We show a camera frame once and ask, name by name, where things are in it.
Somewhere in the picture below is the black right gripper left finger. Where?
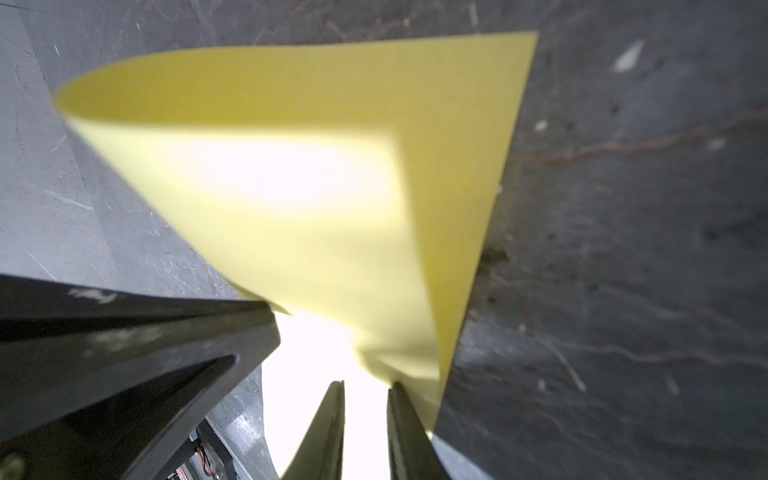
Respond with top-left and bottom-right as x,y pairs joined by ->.
282,381 -> 345,480

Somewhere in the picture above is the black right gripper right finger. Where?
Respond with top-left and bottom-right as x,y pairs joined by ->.
387,382 -> 451,480

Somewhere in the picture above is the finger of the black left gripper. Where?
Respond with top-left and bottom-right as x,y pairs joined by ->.
1,275 -> 279,479

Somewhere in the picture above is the yellow square paper sheet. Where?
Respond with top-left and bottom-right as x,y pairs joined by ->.
53,31 -> 539,480

